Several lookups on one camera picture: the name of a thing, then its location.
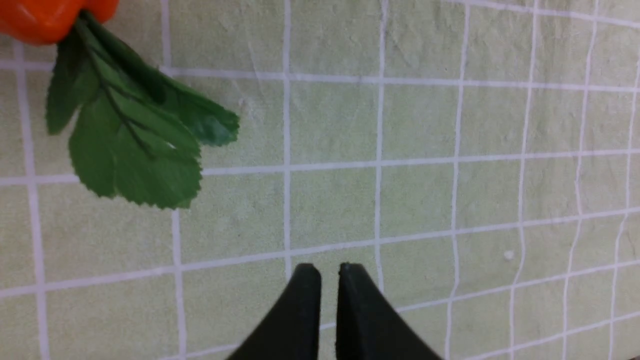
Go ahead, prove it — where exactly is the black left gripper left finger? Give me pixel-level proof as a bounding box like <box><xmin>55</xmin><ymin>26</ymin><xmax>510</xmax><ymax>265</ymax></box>
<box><xmin>229</xmin><ymin>263</ymin><xmax>322</xmax><ymax>360</ymax></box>

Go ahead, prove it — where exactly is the orange carrot with leaves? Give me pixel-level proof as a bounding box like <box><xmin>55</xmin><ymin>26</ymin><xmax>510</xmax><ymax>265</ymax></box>
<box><xmin>1</xmin><ymin>0</ymin><xmax>240</xmax><ymax>210</ymax></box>

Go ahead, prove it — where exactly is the green checkered tablecloth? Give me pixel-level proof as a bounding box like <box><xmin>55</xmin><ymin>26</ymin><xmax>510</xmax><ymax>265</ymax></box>
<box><xmin>1</xmin><ymin>0</ymin><xmax>640</xmax><ymax>360</ymax></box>

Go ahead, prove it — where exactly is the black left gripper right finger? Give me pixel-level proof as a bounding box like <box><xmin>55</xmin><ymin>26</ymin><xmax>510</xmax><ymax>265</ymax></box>
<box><xmin>336</xmin><ymin>262</ymin><xmax>441</xmax><ymax>360</ymax></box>

